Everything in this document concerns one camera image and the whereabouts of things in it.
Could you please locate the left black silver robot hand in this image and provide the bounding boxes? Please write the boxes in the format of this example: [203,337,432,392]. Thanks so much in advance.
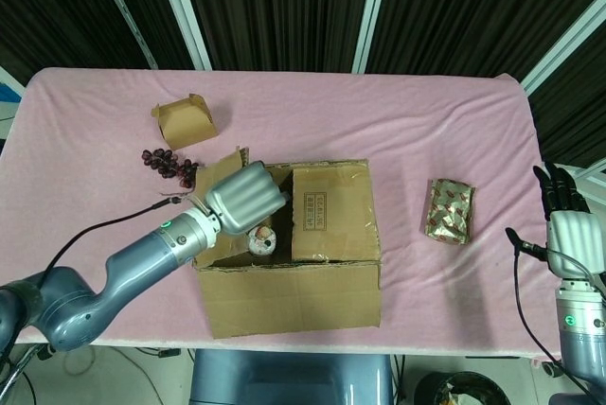
[204,162,291,238]

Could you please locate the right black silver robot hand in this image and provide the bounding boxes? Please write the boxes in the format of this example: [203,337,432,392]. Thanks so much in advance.
[505,162,606,281]

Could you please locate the large cardboard box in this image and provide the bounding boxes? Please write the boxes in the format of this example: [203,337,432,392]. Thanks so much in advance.
[191,145,383,340]

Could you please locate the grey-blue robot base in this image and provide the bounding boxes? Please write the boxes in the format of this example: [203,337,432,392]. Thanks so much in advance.
[190,348,394,405]

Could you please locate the pink white dessert cup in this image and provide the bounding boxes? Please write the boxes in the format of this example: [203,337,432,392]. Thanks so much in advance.
[247,224,278,256]

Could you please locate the white metal rack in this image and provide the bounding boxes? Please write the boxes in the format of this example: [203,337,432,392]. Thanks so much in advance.
[544,161,606,180]

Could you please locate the bunch of dark red grapes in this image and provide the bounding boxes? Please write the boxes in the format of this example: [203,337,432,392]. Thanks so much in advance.
[141,148,200,188]

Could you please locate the small kraft paper box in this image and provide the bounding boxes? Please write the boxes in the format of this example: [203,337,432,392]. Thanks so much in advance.
[151,93,219,150]

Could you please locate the pink table cloth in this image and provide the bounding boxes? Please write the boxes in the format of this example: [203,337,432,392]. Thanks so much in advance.
[0,67,577,359]

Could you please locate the gold foil snack packet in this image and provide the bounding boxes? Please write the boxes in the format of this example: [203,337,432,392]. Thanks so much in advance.
[422,177,476,246]

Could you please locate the black waste bin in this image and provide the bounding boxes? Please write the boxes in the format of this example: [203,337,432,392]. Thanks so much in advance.
[414,370,508,405]

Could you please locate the chrome stand legs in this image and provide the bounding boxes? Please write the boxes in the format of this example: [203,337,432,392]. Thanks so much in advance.
[0,343,58,405]

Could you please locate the black right hand cable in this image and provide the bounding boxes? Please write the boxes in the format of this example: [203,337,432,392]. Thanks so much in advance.
[513,242,606,378]

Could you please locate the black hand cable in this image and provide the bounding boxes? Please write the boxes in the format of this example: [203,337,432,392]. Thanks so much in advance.
[513,242,606,378]
[46,194,209,279]

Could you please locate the black left hand cable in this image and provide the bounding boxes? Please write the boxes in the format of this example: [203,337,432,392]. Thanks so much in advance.
[46,194,209,279]

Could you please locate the white metal frame post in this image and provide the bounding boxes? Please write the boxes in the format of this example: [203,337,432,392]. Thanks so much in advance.
[518,0,606,94]
[351,0,395,74]
[151,0,213,71]

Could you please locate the thin grey frame strip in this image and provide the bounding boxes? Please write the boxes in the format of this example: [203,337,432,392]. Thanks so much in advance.
[86,0,158,70]

